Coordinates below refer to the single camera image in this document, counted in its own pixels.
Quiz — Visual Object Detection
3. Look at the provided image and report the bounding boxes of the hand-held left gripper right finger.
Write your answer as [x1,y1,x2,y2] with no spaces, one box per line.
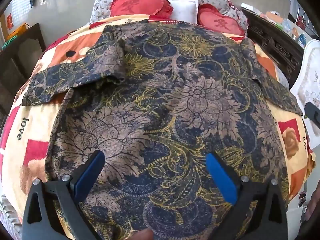
[205,152,288,240]

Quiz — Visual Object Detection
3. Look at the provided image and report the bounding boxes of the white ornate chair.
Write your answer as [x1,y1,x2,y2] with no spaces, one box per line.
[290,39,320,149]

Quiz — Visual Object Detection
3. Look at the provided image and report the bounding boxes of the person's left hand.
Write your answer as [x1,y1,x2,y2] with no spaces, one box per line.
[134,228,155,240]

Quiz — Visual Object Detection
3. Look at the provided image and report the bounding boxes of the dark floral shirt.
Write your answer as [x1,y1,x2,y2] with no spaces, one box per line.
[21,21,304,240]

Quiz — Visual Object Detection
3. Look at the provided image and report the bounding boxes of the red container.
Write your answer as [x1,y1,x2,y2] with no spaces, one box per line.
[296,16,309,29]

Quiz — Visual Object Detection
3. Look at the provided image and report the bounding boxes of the printed blanket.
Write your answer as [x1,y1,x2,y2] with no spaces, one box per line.
[0,14,317,240]

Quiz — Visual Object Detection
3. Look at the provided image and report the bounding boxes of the dark wooden headboard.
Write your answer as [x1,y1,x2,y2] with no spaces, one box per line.
[241,7,304,88]

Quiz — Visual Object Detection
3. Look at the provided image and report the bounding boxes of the white pillow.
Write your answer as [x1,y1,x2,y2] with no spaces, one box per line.
[164,0,199,24]

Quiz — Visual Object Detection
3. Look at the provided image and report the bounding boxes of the dark wooden nightstand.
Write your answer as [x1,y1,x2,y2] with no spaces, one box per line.
[0,23,47,130]

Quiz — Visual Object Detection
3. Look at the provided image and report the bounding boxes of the red heart pillow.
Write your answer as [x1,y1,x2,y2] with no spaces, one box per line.
[197,4,247,37]
[110,0,174,20]

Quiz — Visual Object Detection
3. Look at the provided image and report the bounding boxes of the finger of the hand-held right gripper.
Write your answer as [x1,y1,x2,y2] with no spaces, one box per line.
[304,102,320,137]

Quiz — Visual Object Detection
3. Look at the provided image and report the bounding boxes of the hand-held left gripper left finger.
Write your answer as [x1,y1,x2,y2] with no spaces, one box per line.
[22,150,105,240]

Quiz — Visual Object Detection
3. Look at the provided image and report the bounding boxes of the white flat box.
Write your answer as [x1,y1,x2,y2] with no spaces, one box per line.
[241,2,260,12]

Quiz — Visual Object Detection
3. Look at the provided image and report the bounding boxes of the green bundle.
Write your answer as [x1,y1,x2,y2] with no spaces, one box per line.
[1,35,18,49]

